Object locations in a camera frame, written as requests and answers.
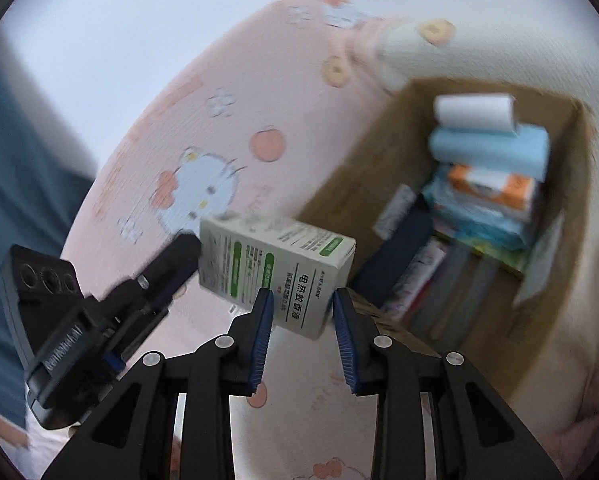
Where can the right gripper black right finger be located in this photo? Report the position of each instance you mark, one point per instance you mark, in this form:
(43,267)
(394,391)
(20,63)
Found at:
(476,435)

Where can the white foam roll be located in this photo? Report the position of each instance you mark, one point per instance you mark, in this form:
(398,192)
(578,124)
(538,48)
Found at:
(483,112)

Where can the light blue foam roll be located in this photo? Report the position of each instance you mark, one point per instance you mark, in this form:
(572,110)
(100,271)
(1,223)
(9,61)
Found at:
(527,153)

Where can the brown cardboard box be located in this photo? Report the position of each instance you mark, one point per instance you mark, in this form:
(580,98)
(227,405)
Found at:
(372,191)

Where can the orange white wet wipes pack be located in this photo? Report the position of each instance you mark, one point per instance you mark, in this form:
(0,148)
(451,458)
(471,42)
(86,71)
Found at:
(509,190)

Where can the blue tissue pack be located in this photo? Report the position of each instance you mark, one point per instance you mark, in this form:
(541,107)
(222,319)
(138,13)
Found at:
(473,220)

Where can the dark blue case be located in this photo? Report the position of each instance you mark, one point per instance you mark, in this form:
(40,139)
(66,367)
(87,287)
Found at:
(377,278)

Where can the large white green medicine box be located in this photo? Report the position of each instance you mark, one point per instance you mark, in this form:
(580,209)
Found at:
(302,265)

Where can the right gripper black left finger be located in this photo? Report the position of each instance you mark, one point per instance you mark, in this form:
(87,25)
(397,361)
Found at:
(130,434)

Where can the red white printed packet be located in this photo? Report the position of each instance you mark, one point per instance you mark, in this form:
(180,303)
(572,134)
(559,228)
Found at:
(418,273)

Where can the pink Hello Kitty blanket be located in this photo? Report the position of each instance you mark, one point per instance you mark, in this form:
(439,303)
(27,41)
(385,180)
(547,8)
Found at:
(260,121)

